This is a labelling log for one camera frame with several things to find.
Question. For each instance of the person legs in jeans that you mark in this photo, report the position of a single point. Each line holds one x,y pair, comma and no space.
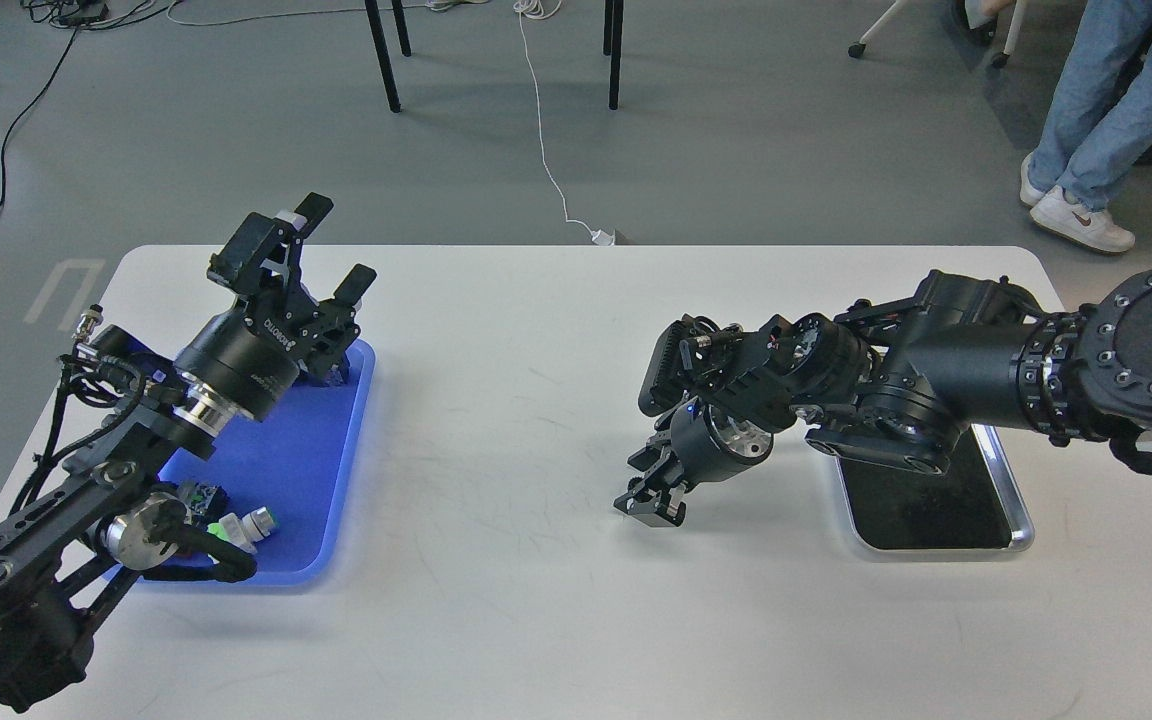
1099,123

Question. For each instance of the blue plastic tray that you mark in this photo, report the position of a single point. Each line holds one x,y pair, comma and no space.
297,462

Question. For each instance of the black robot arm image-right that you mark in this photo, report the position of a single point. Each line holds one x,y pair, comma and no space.
894,384

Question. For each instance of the black table leg right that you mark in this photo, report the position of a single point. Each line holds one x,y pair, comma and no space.
614,16

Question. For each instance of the black green contact block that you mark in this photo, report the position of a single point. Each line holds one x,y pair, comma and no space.
203,500

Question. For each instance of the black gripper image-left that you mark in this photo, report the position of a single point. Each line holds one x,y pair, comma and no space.
276,334

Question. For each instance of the green white push button switch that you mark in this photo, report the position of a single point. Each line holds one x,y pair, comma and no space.
245,531

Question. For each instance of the silver metal tray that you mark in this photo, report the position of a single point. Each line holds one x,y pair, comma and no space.
972,512

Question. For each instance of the black table leg left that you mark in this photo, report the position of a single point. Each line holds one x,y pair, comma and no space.
379,39

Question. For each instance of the black table leg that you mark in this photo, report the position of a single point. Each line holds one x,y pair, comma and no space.
614,16
379,39

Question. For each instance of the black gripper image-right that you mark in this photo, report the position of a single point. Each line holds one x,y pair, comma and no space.
710,446

